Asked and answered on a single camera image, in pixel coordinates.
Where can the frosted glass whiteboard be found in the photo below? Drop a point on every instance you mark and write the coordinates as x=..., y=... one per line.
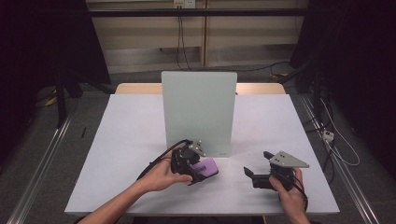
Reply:
x=199, y=109

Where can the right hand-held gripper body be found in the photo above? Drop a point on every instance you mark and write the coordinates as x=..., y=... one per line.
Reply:
x=286, y=161

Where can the person's left hand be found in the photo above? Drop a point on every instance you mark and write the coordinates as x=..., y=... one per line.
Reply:
x=158, y=177

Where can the black curtain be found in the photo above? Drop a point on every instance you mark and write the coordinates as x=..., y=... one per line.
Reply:
x=358, y=62
x=37, y=46

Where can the black horizontal bar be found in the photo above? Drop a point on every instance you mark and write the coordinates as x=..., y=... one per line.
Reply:
x=218, y=12

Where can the metal floor rail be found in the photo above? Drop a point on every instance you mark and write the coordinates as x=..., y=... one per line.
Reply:
x=342, y=174
x=40, y=168

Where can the white wall outlet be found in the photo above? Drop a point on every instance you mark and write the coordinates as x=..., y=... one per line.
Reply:
x=188, y=3

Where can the person's right hand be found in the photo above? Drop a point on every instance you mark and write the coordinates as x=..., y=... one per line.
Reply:
x=292, y=199

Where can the purple whiteboard eraser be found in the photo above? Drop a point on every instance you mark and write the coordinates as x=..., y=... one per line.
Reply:
x=207, y=168

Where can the wooden wall post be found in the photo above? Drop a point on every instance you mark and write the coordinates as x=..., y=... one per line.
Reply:
x=204, y=40

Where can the wooden table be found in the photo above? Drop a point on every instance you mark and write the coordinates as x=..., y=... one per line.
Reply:
x=137, y=88

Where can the white power strip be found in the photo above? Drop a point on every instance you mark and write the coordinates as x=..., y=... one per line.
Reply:
x=328, y=135

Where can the black pen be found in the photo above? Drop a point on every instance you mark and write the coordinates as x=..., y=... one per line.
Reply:
x=83, y=132

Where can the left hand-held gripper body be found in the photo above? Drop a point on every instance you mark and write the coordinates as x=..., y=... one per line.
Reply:
x=183, y=161

